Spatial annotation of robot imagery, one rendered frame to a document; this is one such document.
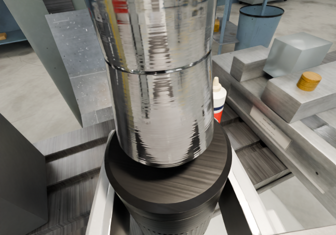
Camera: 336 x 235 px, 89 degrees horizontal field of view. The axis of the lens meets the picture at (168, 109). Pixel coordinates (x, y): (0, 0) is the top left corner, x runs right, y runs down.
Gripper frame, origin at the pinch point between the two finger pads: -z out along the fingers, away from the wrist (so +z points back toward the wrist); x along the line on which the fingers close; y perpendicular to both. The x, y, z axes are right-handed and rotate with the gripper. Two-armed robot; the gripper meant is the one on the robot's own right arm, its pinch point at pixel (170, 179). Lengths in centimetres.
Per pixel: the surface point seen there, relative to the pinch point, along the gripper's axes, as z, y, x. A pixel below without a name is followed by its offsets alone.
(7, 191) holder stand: -5.5, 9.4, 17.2
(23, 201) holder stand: -5.4, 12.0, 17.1
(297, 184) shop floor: -36, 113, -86
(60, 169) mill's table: -12.5, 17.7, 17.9
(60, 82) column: -45, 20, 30
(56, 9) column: -46, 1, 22
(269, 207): -4.3, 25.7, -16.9
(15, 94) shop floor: -185, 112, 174
